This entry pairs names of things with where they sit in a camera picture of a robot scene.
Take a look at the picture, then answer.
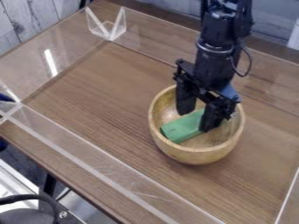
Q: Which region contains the black table leg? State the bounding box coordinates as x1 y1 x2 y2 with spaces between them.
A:
43 174 58 196

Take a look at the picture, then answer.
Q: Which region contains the clear acrylic tray wall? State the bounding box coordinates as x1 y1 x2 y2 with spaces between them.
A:
0 1 299 224

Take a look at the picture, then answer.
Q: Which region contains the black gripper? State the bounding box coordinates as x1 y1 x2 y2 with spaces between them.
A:
174 59 241 133

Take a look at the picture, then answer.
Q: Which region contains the green rectangular block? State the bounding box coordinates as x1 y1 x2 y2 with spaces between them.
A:
161 108 205 144

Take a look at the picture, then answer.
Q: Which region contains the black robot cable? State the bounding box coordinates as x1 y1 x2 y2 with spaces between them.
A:
229 43 254 79

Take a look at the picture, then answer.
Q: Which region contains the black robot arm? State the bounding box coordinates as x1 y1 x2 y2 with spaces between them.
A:
174 0 254 132

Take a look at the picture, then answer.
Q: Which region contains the black cable loop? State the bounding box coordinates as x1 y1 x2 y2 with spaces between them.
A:
0 192 60 224

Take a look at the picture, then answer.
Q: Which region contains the brown wooden bowl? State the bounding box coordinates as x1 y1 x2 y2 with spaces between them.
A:
148 86 246 165

